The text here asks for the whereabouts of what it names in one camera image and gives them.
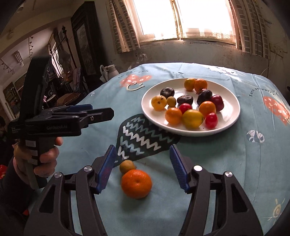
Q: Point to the small yellow-green fruit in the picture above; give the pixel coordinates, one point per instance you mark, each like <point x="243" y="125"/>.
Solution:
<point x="126" y="166"/>
<point x="171" y="101"/>

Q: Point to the red tomato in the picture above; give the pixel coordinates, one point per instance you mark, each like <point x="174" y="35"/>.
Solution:
<point x="211" y="120"/>
<point x="185" y="108"/>

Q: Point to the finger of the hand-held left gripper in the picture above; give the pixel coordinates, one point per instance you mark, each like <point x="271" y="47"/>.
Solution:
<point x="99" y="114"/>
<point x="78" y="107"/>

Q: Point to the printed light blue blanket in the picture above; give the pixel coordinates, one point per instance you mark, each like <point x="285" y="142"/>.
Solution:
<point x="215" y="170"/>

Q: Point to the wall socket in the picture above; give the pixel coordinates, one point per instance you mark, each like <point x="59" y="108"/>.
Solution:
<point x="276" y="50"/>

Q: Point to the large orange tangerine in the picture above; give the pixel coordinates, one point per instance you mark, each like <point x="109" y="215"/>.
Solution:
<point x="136" y="183"/>

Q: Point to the dark red plum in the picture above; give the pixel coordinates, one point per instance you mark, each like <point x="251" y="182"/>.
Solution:
<point x="218" y="102"/>

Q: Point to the checked curtain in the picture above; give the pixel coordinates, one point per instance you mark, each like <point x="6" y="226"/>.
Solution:
<point x="251" y="27"/>
<point x="123" y="27"/>

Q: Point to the person's left forearm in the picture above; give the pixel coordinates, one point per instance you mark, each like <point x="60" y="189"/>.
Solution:
<point x="11" y="192"/>

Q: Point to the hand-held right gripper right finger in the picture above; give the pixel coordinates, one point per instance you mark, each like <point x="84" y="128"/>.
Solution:
<point x="179" y="169"/>

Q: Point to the bright window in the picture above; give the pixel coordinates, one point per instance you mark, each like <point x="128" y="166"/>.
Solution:
<point x="183" y="18"/>

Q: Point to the person's left hand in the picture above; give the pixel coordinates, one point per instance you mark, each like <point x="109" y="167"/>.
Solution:
<point x="48" y="156"/>

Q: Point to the white pitcher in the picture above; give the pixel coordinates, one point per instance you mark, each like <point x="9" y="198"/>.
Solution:
<point x="111" y="70"/>

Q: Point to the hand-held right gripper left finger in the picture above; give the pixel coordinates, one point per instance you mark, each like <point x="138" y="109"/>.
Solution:
<point x="106" y="169"/>

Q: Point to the spotted yellow fruit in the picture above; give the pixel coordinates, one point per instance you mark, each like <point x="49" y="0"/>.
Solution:
<point x="158" y="103"/>

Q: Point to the dark brown water chestnut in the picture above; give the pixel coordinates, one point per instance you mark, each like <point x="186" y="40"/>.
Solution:
<point x="185" y="99"/>
<point x="167" y="92"/>
<point x="204" y="97"/>

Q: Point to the white oval plate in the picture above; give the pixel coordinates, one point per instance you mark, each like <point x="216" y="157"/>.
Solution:
<point x="228" y="106"/>

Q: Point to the small orange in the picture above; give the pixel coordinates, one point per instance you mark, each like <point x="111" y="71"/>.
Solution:
<point x="189" y="84"/>
<point x="201" y="85"/>
<point x="207" y="108"/>
<point x="173" y="116"/>

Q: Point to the dark wooden cabinet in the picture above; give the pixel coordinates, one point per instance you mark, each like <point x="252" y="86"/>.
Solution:
<point x="87" y="45"/>

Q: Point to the yellow lemon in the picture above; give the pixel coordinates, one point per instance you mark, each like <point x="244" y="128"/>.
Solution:
<point x="192" y="119"/>

